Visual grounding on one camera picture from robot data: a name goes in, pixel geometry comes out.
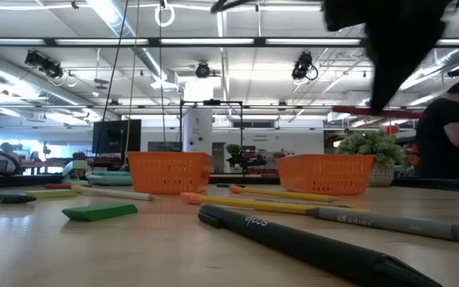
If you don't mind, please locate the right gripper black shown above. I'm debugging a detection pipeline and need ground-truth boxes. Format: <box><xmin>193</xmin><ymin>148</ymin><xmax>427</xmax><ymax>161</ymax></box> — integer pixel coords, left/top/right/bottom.
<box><xmin>323</xmin><ymin>0</ymin><xmax>452</xmax><ymax>115</ymax></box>

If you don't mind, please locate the orange plastic bin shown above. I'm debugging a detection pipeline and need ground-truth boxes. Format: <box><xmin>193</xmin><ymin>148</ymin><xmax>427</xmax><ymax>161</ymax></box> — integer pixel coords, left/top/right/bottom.
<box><xmin>275</xmin><ymin>154</ymin><xmax>376</xmax><ymax>197</ymax></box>
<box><xmin>127</xmin><ymin>151</ymin><xmax>214</xmax><ymax>195</ymax></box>

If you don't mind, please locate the yellow pencil orange eraser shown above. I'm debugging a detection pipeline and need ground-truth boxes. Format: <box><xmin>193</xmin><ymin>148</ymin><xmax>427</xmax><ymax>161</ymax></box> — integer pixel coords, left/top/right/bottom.
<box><xmin>228</xmin><ymin>185</ymin><xmax>338</xmax><ymax>203</ymax></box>
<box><xmin>179</xmin><ymin>191</ymin><xmax>374</xmax><ymax>216</ymax></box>

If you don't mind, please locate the black pen white print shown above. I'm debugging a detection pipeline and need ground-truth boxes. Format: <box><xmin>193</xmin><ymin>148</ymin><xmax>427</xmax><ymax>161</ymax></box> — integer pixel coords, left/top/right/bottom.
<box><xmin>196</xmin><ymin>203</ymin><xmax>444</xmax><ymax>287</ymax></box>

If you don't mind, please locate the white pencil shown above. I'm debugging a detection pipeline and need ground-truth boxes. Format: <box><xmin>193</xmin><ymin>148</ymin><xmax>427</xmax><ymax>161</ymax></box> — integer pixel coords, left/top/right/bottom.
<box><xmin>71</xmin><ymin>184</ymin><xmax>159</xmax><ymax>202</ymax></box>

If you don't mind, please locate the green eraser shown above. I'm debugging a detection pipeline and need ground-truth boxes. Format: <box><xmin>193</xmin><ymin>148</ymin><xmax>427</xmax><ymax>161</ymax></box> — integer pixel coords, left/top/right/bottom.
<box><xmin>61</xmin><ymin>202</ymin><xmax>139</xmax><ymax>222</ymax></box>

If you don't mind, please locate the red crayon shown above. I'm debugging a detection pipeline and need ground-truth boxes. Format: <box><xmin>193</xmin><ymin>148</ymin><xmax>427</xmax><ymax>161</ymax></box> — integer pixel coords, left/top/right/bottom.
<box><xmin>44</xmin><ymin>183</ymin><xmax>94</xmax><ymax>191</ymax></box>

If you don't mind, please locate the green crayon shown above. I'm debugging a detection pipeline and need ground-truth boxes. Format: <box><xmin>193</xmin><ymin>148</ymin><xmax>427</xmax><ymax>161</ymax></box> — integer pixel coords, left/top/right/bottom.
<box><xmin>0</xmin><ymin>193</ymin><xmax>37</xmax><ymax>205</ymax></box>

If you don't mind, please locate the rack with red bins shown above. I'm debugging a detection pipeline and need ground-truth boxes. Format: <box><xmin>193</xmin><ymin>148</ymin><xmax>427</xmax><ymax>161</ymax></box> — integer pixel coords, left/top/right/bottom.
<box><xmin>403</xmin><ymin>142</ymin><xmax>420</xmax><ymax>167</ymax></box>

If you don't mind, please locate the green potted plant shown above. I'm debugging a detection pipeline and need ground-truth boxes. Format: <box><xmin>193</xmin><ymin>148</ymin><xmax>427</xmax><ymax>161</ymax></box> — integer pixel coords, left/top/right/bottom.
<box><xmin>335</xmin><ymin>129</ymin><xmax>406</xmax><ymax>187</ymax></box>

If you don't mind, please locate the person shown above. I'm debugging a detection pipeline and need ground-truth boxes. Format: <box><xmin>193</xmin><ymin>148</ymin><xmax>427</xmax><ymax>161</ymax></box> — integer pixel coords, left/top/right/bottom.
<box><xmin>0</xmin><ymin>142</ymin><xmax>18</xmax><ymax>163</ymax></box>
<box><xmin>414</xmin><ymin>78</ymin><xmax>459</xmax><ymax>180</ymax></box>

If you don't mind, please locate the small background plant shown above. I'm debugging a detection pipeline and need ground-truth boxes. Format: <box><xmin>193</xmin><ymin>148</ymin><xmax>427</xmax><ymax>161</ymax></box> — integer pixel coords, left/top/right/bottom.
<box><xmin>225</xmin><ymin>143</ymin><xmax>269</xmax><ymax>171</ymax></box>

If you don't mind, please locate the white cylindrical tank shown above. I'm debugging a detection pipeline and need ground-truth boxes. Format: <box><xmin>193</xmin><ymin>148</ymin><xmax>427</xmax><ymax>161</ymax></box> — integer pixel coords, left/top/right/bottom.
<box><xmin>182</xmin><ymin>108</ymin><xmax>214</xmax><ymax>155</ymax></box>

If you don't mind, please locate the black monitor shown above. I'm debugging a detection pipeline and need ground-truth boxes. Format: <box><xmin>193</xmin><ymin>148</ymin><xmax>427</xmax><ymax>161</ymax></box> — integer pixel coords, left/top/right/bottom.
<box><xmin>92</xmin><ymin>119</ymin><xmax>143</xmax><ymax>155</ymax></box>

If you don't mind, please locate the blue calculator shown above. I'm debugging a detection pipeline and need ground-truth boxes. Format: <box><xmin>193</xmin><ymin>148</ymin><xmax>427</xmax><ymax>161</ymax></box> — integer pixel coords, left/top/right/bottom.
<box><xmin>84</xmin><ymin>171</ymin><xmax>133</xmax><ymax>187</ymax></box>

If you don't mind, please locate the black spotlight cluster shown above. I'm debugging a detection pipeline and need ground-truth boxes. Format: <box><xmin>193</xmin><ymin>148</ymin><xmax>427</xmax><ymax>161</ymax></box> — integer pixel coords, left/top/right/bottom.
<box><xmin>24</xmin><ymin>49</ymin><xmax>65</xmax><ymax>80</ymax></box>

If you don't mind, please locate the black ceiling camera with cable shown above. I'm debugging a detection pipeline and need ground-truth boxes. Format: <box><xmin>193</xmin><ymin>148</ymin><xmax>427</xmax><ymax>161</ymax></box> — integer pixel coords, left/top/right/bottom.
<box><xmin>291</xmin><ymin>50</ymin><xmax>319</xmax><ymax>82</ymax></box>

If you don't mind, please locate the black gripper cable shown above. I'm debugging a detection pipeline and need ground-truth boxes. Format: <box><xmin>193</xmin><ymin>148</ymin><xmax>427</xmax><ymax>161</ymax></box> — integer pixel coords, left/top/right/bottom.
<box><xmin>210</xmin><ymin>0</ymin><xmax>257</xmax><ymax>14</ymax></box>

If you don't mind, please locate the round black ceiling camera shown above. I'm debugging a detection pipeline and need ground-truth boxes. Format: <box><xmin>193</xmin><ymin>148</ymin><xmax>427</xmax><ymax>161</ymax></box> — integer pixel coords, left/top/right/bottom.
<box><xmin>194</xmin><ymin>61</ymin><xmax>212</xmax><ymax>79</ymax></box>

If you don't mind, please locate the thin black hanging cable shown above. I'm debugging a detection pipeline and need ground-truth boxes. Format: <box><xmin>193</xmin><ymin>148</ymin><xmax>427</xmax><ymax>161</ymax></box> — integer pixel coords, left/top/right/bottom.
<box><xmin>158</xmin><ymin>0</ymin><xmax>167</xmax><ymax>153</ymax></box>

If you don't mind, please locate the white cable ring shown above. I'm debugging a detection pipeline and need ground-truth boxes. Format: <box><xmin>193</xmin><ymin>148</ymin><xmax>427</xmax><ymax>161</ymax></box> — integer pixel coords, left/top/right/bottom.
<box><xmin>154</xmin><ymin>2</ymin><xmax>176</xmax><ymax>28</ymax></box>

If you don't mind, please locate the yellow hanging cable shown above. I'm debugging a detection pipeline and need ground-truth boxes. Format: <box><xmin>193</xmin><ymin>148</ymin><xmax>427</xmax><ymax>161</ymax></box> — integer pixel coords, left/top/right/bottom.
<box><xmin>124</xmin><ymin>0</ymin><xmax>141</xmax><ymax>163</ymax></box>

